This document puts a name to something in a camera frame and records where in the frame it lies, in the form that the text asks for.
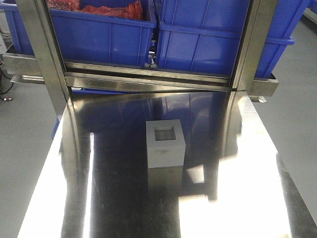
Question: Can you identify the stainless steel shelf rack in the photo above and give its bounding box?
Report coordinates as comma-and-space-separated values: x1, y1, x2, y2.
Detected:
4, 0, 278, 117

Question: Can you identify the blue bin with red contents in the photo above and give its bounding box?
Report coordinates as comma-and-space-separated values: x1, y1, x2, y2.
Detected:
0, 0, 157, 66

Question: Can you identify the blue plastic bin right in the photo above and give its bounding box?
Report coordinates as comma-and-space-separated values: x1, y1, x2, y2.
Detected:
155, 0, 309, 78

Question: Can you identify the black floor cable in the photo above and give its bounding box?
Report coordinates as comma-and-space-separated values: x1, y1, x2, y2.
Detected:
0, 66, 14, 102

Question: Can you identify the red bubble wrap bag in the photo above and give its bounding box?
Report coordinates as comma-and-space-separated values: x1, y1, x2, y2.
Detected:
47, 0, 144, 20

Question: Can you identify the gray square foam base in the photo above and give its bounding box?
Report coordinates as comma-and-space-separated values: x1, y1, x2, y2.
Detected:
146, 119, 186, 169

